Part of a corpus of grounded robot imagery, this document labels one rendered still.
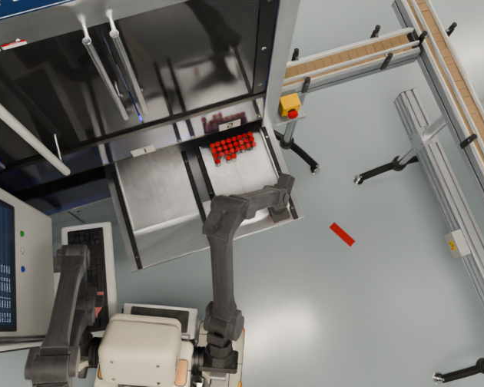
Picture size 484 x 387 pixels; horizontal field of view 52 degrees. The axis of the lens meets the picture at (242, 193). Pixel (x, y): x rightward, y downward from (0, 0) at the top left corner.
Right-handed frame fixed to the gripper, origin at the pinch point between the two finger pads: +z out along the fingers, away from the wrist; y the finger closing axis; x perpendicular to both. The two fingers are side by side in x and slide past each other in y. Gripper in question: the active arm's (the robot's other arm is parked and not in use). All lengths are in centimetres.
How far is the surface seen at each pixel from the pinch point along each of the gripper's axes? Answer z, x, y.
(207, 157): 2.3, 18.0, 30.4
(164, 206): 2.1, 40.4, 16.8
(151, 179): 2, 42, 29
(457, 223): 38, -84, -25
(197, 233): 2.4, 31.0, 2.5
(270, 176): 2.5, -3.2, 15.2
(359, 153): 91, -73, 35
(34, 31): -93, 49, 36
